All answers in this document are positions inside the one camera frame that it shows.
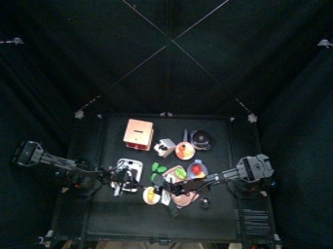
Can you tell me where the toy knife white blade black handle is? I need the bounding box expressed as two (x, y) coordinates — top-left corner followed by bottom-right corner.
(161, 189), (181, 218)

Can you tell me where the green toy leaf vegetable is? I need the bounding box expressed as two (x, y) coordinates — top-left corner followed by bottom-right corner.
(152, 161), (169, 174)

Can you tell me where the white toy dish rack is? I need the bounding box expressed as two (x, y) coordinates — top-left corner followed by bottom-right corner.
(114, 158), (145, 193)

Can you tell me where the pink toy cutting board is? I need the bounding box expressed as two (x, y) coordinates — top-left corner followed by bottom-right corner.
(162, 164), (202, 209)

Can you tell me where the small bowl with yellow toy food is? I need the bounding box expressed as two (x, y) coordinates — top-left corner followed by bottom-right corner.
(142, 186), (164, 206)

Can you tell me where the green toy slice on board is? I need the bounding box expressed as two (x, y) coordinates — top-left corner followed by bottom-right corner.
(174, 167), (189, 180)

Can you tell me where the blue bowl with red toy food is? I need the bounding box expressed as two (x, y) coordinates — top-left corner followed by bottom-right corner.
(186, 159), (210, 180)

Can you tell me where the small black round toy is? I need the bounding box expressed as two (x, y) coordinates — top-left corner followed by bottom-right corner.
(200, 196), (213, 209)

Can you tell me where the small white toy toaster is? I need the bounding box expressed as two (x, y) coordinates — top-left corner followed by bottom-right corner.
(154, 138), (177, 159)

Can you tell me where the plate with orange toy food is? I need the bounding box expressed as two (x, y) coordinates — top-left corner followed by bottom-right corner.
(174, 141), (197, 161)

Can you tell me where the wooden toy box red base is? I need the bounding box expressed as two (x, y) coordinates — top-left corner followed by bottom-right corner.
(122, 118), (157, 152)

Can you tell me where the black toy pan with lid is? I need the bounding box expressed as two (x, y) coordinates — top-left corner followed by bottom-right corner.
(184, 128), (214, 152)

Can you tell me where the white printed label sticker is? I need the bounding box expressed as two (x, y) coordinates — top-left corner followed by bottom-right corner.
(241, 208), (272, 237)

